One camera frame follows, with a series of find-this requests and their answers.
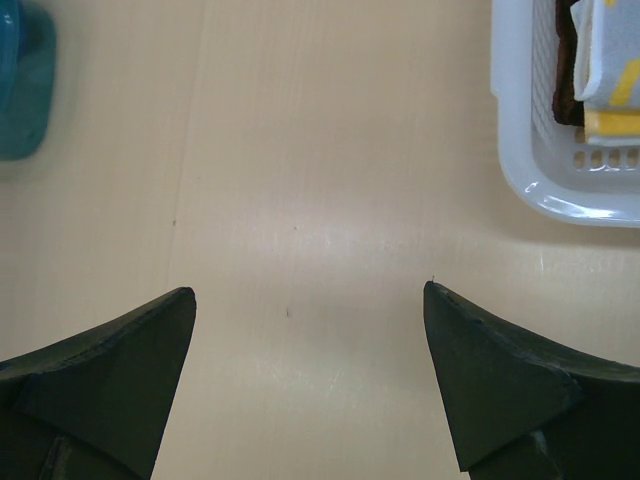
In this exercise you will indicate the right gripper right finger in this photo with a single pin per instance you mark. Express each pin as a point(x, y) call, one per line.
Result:
point(517, 402)

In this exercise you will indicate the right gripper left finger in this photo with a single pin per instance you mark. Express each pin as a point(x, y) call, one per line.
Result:
point(95, 405)

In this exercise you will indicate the brown towel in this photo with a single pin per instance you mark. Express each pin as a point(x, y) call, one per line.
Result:
point(566, 109)

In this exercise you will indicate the yellow white towel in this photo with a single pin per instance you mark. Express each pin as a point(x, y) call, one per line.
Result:
point(606, 70)

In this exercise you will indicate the white plastic basket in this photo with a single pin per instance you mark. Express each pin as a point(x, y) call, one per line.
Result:
point(549, 165)

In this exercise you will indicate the teal plastic bin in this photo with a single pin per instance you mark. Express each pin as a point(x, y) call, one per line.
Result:
point(28, 67)

